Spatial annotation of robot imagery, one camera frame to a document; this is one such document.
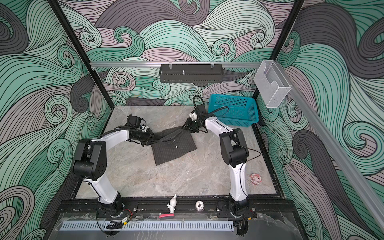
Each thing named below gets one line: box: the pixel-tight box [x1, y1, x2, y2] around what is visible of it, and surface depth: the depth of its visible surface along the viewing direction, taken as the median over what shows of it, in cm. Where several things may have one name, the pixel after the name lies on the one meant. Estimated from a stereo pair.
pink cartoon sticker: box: [250, 172, 262, 186], surface depth 83 cm
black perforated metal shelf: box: [159, 64, 224, 83], surface depth 97 cm
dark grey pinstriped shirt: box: [145, 126, 197, 166], surface depth 94 cm
